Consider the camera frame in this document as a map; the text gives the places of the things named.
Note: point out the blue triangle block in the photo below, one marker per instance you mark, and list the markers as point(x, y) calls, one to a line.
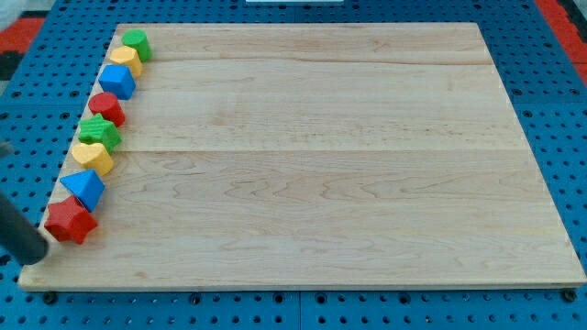
point(86, 186)

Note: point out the blue cube block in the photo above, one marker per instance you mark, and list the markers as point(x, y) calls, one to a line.
point(118, 80)

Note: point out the red cylinder block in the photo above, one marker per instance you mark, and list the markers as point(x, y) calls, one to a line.
point(107, 105)

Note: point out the green cylinder block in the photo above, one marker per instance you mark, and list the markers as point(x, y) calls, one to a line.
point(137, 39)

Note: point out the yellow heart block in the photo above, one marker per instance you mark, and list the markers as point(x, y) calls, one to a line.
point(93, 157)

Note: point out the yellow hexagon block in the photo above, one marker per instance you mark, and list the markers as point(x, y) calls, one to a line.
point(129, 57)

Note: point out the red star block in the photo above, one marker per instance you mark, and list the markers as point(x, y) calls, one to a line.
point(69, 220)

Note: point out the green star block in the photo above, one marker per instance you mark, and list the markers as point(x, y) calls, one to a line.
point(99, 130)

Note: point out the wooden board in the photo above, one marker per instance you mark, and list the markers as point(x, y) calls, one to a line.
point(318, 157)

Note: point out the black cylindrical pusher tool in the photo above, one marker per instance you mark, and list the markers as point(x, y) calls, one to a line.
point(19, 237)

